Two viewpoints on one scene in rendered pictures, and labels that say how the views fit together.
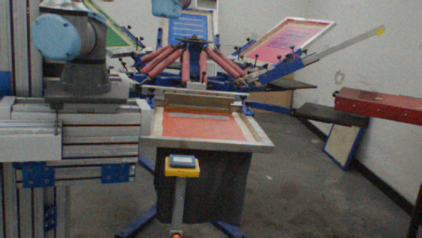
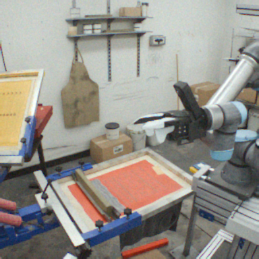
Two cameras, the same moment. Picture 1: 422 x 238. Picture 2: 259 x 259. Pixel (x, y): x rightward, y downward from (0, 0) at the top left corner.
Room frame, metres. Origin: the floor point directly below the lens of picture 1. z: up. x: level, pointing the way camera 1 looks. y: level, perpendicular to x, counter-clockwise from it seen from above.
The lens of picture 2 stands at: (2.47, 1.23, 1.94)
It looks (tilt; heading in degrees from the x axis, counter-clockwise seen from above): 25 degrees down; 245
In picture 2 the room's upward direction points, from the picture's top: straight up
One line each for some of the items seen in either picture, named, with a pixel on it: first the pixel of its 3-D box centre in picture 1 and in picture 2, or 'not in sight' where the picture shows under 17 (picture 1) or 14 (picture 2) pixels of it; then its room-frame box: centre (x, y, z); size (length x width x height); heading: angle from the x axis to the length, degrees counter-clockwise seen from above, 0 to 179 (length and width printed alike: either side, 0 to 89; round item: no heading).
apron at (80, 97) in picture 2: not in sight; (79, 87); (1.69, -1.95, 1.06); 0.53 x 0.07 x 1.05; 8
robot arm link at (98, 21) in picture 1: (85, 33); not in sight; (1.15, 0.40, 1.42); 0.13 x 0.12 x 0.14; 176
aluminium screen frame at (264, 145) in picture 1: (201, 120); (125, 185); (1.96, 0.06, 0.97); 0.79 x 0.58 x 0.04; 8
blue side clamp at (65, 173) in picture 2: (244, 111); (71, 175); (2.23, -0.18, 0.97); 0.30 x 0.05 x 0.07; 8
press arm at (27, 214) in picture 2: not in sight; (35, 211); (2.51, 0.14, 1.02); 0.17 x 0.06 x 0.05; 8
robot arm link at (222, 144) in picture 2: not in sight; (219, 140); (1.89, 0.69, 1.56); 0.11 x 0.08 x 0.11; 87
